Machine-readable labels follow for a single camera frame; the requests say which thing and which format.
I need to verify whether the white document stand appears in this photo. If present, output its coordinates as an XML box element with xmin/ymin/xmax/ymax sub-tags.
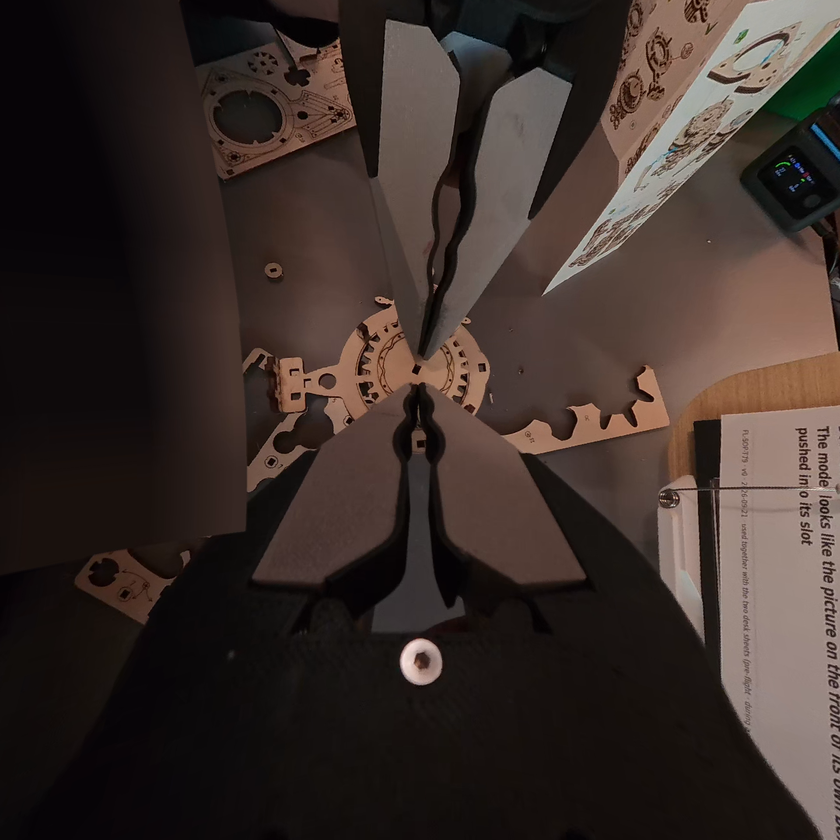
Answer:
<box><xmin>693</xmin><ymin>420</ymin><xmax>723</xmax><ymax>670</ymax></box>

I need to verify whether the black cable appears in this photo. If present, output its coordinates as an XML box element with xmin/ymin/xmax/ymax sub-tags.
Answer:
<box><xmin>812</xmin><ymin>220</ymin><xmax>840</xmax><ymax>309</ymax></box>

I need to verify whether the green board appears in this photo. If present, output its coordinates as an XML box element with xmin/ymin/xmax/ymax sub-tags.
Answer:
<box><xmin>761</xmin><ymin>36</ymin><xmax>840</xmax><ymax>122</ymax></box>

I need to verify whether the wooden sheet with round hole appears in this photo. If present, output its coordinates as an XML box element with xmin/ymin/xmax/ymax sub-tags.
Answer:
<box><xmin>197</xmin><ymin>38</ymin><xmax>358</xmax><ymax>181</ymax></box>

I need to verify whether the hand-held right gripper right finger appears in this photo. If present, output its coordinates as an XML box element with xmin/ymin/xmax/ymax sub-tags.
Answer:
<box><xmin>420</xmin><ymin>384</ymin><xmax>588</xmax><ymax>608</ymax></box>

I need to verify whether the round wooden gear model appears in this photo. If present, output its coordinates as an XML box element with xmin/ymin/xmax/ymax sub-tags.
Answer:
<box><xmin>274</xmin><ymin>307</ymin><xmax>492</xmax><ymax>454</ymax></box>

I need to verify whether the white printed model box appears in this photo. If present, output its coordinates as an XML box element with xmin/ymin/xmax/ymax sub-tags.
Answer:
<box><xmin>541</xmin><ymin>0</ymin><xmax>840</xmax><ymax>298</ymax></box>

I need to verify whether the wooden strip with gear cutouts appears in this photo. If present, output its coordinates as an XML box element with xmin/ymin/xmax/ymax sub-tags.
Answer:
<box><xmin>502</xmin><ymin>365</ymin><xmax>671</xmax><ymax>455</ymax></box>

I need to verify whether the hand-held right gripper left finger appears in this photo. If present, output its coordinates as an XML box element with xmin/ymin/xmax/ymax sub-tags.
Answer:
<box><xmin>251</xmin><ymin>384</ymin><xmax>416</xmax><ymax>616</ymax></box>

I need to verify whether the metal wire clip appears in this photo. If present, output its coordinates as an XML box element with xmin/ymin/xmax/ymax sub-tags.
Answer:
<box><xmin>659</xmin><ymin>482</ymin><xmax>840</xmax><ymax>509</ymax></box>

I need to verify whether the printed instruction paper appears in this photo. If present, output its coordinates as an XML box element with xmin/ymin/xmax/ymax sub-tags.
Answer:
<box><xmin>718</xmin><ymin>406</ymin><xmax>840</xmax><ymax>840</ymax></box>

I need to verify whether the wooden sheet with cutouts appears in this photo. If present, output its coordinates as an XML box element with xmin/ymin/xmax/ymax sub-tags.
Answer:
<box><xmin>74</xmin><ymin>348</ymin><xmax>349</xmax><ymax>626</ymax></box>

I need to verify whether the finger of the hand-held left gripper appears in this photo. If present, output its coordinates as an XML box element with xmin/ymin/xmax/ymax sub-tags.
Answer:
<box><xmin>371</xmin><ymin>18</ymin><xmax>462</xmax><ymax>359</ymax></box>
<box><xmin>420</xmin><ymin>34</ymin><xmax>573</xmax><ymax>362</ymax></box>

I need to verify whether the grey device with screen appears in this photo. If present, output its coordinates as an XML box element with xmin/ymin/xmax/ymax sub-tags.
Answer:
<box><xmin>740</xmin><ymin>92</ymin><xmax>840</xmax><ymax>235</ymax></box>

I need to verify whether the light wooden board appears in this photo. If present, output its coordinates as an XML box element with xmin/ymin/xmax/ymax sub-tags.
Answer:
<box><xmin>668</xmin><ymin>354</ymin><xmax>840</xmax><ymax>487</ymax></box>

